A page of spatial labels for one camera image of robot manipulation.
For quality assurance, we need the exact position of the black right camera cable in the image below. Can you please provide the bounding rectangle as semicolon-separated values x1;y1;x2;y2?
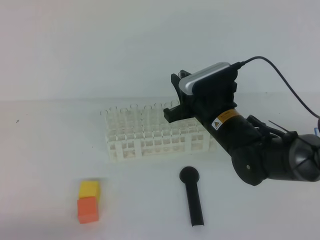
232;56;320;118

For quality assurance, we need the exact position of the white test tube rack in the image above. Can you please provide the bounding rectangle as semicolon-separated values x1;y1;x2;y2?
105;105;218;162

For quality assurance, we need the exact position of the orange foam cube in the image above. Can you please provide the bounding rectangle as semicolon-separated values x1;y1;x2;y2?
77;196;99;224

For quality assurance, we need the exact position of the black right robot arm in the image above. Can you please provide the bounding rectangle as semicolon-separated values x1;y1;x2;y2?
164;67;320;186

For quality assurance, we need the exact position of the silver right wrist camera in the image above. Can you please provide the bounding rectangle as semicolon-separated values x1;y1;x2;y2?
189;62;231;91

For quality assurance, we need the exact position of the yellow foam cube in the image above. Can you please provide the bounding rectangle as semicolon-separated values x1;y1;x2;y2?
78;180;101;202

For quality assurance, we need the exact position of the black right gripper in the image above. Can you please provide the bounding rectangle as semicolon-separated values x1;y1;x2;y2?
163;67;238;140

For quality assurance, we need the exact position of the black scoop tool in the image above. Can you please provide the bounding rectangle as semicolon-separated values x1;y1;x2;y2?
179;166;205;227

